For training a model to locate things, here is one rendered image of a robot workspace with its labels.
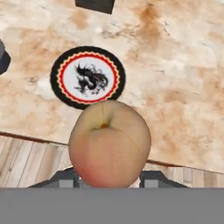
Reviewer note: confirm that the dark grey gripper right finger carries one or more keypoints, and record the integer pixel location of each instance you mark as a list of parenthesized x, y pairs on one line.
[(153, 178)]

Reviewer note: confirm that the round plate with dragon print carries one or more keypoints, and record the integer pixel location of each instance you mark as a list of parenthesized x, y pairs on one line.
[(87, 77)]

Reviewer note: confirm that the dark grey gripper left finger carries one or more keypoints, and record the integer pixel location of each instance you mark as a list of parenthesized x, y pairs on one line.
[(65, 179)]

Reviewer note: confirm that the dark grey blender base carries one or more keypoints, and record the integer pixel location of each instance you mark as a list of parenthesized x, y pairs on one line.
[(94, 5)]

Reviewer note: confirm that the yellow-pink peach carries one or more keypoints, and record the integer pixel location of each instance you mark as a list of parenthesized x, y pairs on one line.
[(109, 145)]

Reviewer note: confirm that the dark rounded appliance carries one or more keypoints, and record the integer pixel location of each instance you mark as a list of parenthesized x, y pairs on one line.
[(3, 58)]

